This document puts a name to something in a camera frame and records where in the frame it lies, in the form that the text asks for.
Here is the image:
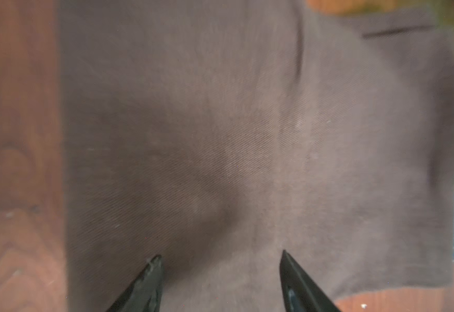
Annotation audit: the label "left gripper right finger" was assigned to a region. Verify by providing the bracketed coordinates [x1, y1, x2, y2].
[279, 250, 341, 312]

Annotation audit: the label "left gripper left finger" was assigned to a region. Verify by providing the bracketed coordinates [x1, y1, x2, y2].
[106, 255, 163, 312]

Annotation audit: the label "brown trousers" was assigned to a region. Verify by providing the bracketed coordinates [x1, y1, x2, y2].
[58, 1, 454, 311]

